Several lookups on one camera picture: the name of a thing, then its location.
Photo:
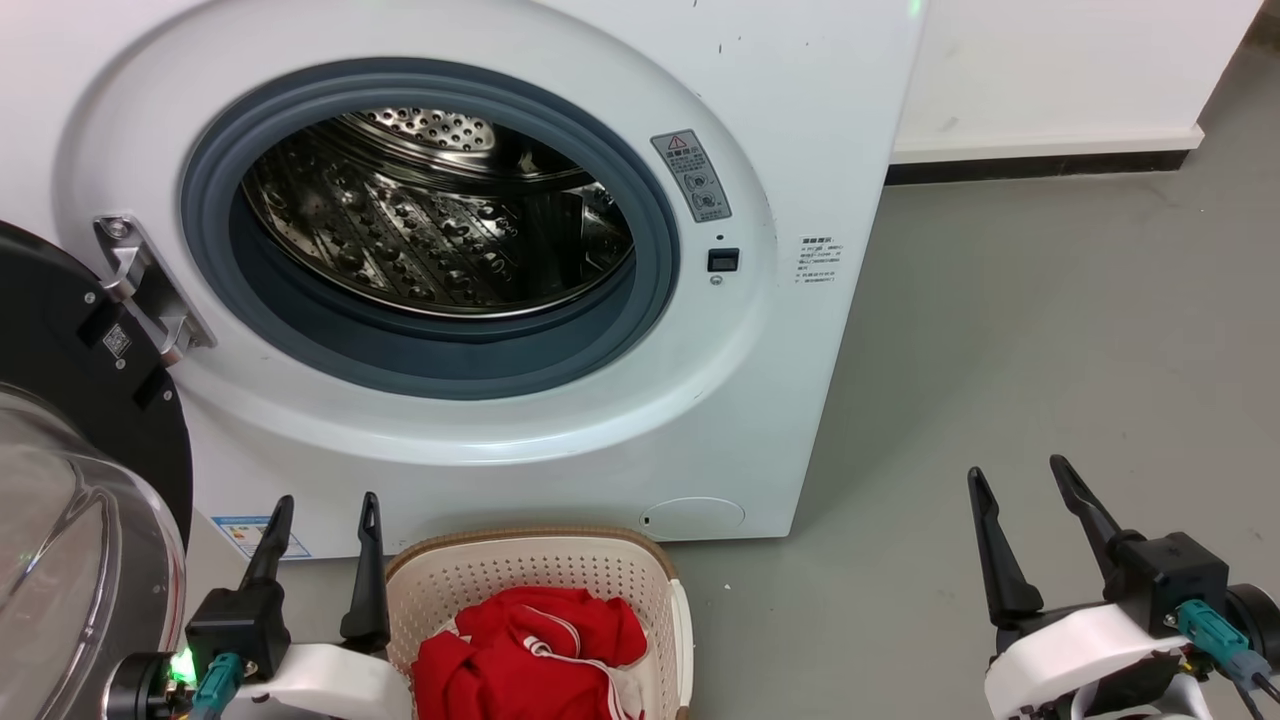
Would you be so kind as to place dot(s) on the teal right camera connector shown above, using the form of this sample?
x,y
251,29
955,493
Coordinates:
x,y
1215,630

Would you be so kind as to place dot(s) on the cream perforated laundry basket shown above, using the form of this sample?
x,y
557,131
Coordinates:
x,y
520,565

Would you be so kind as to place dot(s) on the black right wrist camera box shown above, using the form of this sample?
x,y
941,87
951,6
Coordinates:
x,y
1175,580

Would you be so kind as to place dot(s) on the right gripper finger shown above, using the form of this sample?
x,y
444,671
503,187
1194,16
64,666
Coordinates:
x,y
1000,560
1085,510

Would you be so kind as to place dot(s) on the stainless steel washing machine drum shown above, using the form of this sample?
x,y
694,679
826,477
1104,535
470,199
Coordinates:
x,y
420,220

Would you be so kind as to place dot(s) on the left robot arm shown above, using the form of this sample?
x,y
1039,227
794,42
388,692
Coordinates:
x,y
135,690

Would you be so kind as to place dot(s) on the white front-load washing machine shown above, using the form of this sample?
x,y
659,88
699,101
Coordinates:
x,y
780,380

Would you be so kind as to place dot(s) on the black door latch slot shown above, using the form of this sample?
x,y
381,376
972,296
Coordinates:
x,y
722,260

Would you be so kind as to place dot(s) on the grey rubber door gasket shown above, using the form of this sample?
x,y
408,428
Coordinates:
x,y
420,355

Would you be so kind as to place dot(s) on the grey warning sticker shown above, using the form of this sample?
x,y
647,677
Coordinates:
x,y
692,175

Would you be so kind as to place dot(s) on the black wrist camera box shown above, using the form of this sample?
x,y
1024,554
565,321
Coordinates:
x,y
1175,580
235,625

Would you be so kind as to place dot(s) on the white QR door sticker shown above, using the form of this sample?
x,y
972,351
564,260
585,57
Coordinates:
x,y
117,340

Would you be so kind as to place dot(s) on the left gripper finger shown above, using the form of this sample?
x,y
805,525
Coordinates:
x,y
270,545
368,590

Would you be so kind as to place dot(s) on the black wall baseboard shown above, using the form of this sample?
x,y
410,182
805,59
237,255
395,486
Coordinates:
x,y
1040,167

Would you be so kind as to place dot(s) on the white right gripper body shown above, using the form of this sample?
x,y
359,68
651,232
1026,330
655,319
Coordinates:
x,y
1070,650

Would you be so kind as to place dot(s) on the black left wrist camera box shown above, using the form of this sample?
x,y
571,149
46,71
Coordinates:
x,y
235,625

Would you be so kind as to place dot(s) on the red garment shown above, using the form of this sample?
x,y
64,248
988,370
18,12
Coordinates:
x,y
520,650

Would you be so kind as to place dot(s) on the teal camera connector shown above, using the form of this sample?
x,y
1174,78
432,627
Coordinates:
x,y
215,685
1215,630

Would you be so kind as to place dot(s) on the round filter cover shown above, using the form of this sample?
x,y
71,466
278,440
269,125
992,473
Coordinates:
x,y
692,517

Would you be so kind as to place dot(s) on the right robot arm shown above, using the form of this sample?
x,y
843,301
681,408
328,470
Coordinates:
x,y
1260,620

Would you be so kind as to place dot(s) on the blue energy label sticker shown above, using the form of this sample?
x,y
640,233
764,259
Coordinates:
x,y
240,535

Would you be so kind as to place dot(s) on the black glass washer door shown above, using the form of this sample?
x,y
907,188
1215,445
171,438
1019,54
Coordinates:
x,y
60,420

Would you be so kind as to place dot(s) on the metal door hinge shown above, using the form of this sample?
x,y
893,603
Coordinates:
x,y
150,290

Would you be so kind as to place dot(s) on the small printed text sticker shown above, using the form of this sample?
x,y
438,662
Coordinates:
x,y
820,260

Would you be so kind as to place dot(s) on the teal left camera connector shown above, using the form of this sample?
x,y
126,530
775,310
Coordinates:
x,y
215,685

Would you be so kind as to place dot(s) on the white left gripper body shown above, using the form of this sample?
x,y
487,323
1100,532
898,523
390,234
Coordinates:
x,y
330,690

